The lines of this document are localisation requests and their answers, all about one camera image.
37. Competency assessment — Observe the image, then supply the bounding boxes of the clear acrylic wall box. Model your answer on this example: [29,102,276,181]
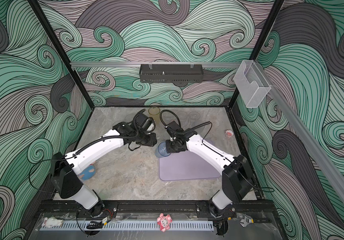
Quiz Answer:
[233,60,271,109]

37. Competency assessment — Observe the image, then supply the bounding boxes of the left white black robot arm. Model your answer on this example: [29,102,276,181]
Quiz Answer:
[50,109,157,217]

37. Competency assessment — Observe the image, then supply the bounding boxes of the silver adjustable wrench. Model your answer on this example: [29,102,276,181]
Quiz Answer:
[239,215,254,227]

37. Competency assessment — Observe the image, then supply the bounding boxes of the white slotted cable duct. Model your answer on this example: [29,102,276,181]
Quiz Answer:
[40,221,214,232]

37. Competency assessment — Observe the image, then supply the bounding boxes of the black wall-mounted rack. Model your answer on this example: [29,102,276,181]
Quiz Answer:
[139,64,204,84]

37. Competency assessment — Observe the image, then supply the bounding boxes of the pink flower toy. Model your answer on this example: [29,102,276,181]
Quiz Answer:
[157,213,172,232]

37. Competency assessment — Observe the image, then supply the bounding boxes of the lilac plastic tray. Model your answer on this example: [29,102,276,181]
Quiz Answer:
[159,151,221,182]

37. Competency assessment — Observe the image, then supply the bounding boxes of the blue translucent cup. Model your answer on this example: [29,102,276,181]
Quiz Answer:
[155,142,171,159]

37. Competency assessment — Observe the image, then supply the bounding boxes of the small pink white toy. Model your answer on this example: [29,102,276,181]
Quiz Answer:
[225,130,234,138]

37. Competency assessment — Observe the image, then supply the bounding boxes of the white plush toy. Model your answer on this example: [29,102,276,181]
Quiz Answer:
[42,217,64,229]

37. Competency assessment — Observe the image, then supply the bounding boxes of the bear plush toy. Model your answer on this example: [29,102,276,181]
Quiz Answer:
[79,165,96,181]

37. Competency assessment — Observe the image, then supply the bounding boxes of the yellow translucent cup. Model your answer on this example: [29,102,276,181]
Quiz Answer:
[148,106,161,124]

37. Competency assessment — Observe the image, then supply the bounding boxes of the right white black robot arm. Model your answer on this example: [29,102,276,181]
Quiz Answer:
[160,110,254,215]

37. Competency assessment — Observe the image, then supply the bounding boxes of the clear glass cup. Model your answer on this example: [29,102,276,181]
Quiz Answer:
[188,112,201,127]

